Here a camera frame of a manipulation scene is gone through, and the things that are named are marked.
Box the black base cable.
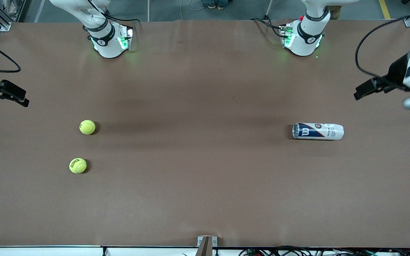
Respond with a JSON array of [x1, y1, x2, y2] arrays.
[[84, 0, 142, 36], [251, 17, 284, 38]]

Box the white blue tennis ball can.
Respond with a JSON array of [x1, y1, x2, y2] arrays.
[[292, 122, 345, 140]]

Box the black right base cable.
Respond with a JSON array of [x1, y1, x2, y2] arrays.
[[84, 0, 142, 36]]

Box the tangled black cable bundle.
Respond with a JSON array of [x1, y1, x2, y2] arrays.
[[239, 245, 410, 256]]

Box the plain yellow tennis ball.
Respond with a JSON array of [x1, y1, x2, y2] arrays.
[[79, 120, 96, 135]]

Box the person in blue jeans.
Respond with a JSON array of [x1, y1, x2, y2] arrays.
[[201, 0, 227, 10]]

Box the metal table edge bracket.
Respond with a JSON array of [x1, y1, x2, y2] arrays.
[[197, 236, 218, 256]]

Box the white floor cable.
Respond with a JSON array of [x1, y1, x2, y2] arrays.
[[179, 0, 212, 21]]

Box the yellow tennis ball black print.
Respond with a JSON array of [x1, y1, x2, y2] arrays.
[[69, 158, 87, 174]]

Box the black left base cable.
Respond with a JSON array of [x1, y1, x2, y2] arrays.
[[251, 17, 284, 38]]

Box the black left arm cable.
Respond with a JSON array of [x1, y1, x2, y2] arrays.
[[354, 16, 410, 79]]

